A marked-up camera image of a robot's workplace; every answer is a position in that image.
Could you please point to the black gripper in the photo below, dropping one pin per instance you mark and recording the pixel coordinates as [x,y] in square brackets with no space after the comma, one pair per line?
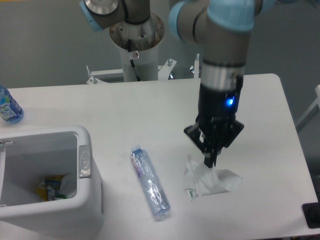
[216,120]

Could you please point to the white metal base frame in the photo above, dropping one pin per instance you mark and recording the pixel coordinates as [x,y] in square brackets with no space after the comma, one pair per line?
[135,68]

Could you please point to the black clamp at table edge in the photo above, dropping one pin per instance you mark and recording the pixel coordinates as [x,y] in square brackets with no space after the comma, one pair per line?
[311,213]

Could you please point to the white trash can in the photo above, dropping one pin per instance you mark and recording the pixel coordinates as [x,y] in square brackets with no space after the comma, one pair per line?
[27,157]

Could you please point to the white frame at right edge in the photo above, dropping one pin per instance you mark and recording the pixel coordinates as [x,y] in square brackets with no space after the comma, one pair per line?
[310,112]

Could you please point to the yellow green wrapper trash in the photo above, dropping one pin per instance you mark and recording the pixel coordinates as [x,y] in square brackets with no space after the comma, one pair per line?
[57,187]

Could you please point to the blue labelled drink bottle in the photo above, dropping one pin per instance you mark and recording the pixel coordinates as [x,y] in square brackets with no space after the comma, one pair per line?
[10,111]

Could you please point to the clear plastic water bottle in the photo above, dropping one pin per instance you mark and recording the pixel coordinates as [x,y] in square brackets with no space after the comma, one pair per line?
[150,183]

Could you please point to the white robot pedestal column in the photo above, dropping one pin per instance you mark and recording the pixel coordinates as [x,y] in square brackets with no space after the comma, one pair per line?
[143,38]

